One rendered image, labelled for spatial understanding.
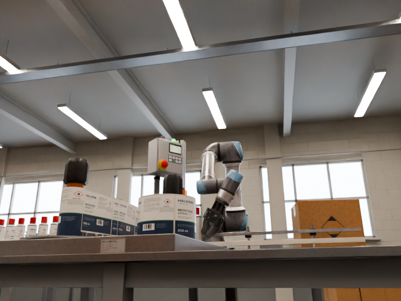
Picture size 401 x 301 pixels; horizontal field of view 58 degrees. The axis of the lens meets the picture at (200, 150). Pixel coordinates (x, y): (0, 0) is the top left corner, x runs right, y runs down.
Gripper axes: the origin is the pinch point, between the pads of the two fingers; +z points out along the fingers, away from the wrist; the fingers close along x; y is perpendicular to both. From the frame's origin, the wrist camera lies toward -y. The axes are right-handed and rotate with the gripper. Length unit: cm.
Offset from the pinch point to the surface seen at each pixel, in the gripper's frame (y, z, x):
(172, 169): -6.0, -23.0, -35.5
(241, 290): -539, 82, -49
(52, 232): 3, 37, -76
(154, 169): 0.3, -18.0, -41.5
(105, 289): 82, 18, 8
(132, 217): 27.3, 5.4, -25.1
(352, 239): 5, -30, 58
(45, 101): -307, -50, -467
